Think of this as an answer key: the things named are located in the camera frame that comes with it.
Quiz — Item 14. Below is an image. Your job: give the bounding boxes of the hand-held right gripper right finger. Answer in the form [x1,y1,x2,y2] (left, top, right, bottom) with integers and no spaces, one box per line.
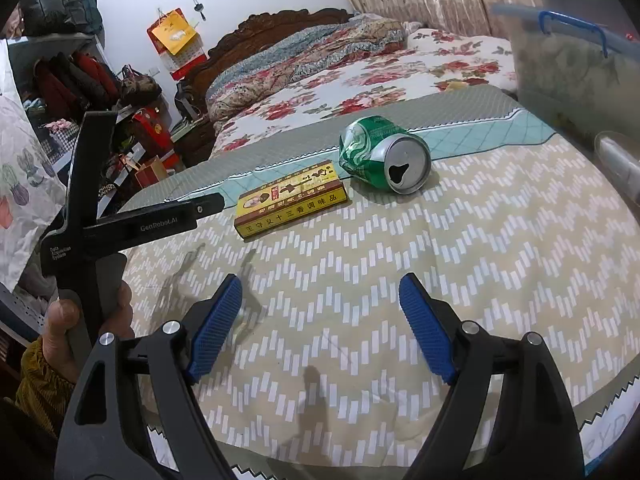
[398,272,586,480]

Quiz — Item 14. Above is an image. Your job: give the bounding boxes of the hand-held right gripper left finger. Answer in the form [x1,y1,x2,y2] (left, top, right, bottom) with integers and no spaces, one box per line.
[59,273,243,480]

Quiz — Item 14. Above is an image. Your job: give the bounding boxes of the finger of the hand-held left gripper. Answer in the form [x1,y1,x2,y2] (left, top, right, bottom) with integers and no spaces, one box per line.
[82,192,227,256]

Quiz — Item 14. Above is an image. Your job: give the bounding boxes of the yellow cardboard box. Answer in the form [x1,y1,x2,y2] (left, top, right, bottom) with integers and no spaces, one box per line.
[234,159,349,240]

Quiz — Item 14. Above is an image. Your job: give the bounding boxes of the crushed green can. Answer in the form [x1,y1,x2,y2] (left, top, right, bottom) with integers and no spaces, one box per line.
[338,115,432,196]

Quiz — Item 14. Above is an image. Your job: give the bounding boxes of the clear storage bin blue handle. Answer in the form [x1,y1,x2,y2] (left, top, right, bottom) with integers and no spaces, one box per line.
[490,2,640,136]

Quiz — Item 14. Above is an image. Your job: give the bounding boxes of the person's left hand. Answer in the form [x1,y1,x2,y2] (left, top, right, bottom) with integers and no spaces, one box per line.
[41,282,136,386]

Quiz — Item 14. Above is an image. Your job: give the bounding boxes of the brown paper bag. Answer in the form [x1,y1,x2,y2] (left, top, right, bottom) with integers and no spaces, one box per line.
[134,156,168,188]

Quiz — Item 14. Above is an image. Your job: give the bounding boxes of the white plant print cloth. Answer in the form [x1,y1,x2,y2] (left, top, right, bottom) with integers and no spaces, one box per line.
[0,40,68,291]

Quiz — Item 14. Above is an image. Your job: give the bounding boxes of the red gift bag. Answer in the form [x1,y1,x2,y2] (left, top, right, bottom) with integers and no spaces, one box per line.
[131,109,176,161]

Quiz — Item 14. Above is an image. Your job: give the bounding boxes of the beige zigzag cloth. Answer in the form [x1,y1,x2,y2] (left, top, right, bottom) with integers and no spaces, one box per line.
[117,85,640,476]

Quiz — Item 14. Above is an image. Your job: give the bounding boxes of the dark wooden bedside cabinet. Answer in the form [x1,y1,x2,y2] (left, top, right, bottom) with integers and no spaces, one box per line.
[172,115,217,168]

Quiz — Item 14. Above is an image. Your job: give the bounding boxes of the brown handbag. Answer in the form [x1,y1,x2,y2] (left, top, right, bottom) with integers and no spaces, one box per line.
[117,65,163,106]

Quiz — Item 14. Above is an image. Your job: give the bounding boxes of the cluttered storage shelf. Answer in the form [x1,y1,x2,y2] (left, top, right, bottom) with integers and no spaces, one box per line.
[0,30,121,221]

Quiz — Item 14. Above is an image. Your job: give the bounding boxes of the black bags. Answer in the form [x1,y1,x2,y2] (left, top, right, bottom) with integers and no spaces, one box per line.
[22,0,103,36]

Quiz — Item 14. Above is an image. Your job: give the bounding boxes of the carved wooden headboard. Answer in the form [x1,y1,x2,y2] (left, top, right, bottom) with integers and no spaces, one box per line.
[177,7,358,121]

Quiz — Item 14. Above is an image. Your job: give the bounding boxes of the folded patterned quilt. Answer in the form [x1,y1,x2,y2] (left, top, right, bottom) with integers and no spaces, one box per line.
[205,14,426,121]

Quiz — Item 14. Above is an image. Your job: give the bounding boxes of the bed with floral sheet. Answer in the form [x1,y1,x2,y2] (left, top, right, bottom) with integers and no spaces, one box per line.
[205,27,518,161]

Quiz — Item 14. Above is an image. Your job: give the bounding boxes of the red and yellow wall calendar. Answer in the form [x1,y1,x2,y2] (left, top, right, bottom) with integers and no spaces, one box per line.
[146,7,208,81]

